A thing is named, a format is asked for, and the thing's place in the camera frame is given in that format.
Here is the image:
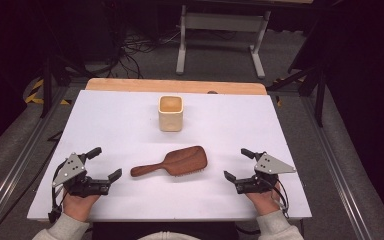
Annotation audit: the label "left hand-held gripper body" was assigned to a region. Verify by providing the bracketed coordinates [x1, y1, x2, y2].
[51, 151, 112, 198]

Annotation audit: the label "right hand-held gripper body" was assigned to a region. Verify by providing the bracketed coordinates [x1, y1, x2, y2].
[235, 151, 297, 196]

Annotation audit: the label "brown wooden hairbrush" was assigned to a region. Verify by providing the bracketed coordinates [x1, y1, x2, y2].
[129, 145, 209, 178]

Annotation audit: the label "cream square cup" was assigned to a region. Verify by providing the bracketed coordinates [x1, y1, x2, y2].
[157, 95, 185, 133]

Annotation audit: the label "person's right hand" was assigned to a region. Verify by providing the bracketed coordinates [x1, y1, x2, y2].
[244, 183, 283, 217]

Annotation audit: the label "person's left hand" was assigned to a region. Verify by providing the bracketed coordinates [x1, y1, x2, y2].
[62, 193, 101, 223]

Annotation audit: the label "white board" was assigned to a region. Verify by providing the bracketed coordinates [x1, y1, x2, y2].
[26, 89, 313, 223]

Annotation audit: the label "yellow black hazard tape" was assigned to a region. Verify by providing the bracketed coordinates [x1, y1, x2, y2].
[24, 77, 72, 106]
[272, 76, 306, 108]

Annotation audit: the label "person's body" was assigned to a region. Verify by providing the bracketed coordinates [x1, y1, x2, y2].
[91, 221, 240, 240]

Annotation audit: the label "black metal stand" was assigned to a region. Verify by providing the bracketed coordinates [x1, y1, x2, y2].
[267, 49, 328, 128]
[39, 54, 92, 120]

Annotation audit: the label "left hand-held gripper cable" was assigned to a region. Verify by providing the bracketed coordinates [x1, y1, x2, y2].
[47, 159, 68, 224]

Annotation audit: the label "hand-held gripper cable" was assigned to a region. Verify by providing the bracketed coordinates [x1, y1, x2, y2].
[47, 159, 68, 224]
[272, 179, 291, 220]

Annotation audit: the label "right hand-held gripper cable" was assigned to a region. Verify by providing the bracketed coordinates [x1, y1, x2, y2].
[272, 179, 291, 220]

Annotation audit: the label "aluminium floor rail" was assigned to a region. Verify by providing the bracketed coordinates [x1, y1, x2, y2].
[0, 85, 70, 235]
[299, 96, 377, 240]

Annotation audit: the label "black floor cables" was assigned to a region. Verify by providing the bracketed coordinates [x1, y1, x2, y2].
[104, 28, 182, 80]

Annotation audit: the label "white metal table frame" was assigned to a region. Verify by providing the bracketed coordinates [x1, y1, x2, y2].
[175, 4, 272, 80]

